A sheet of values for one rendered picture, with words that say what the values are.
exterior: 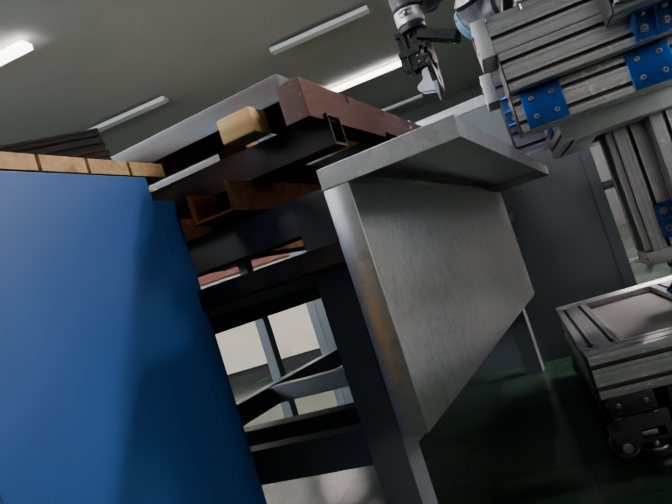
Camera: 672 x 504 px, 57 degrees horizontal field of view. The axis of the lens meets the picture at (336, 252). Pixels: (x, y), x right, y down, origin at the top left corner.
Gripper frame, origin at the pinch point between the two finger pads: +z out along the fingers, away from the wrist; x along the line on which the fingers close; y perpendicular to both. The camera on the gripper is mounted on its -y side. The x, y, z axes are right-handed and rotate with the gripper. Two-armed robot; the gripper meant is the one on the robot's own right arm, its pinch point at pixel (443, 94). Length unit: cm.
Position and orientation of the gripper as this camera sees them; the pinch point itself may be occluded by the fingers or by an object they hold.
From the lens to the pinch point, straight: 168.3
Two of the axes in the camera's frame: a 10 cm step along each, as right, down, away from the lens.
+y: -8.6, 3.0, 4.1
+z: 3.0, 9.5, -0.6
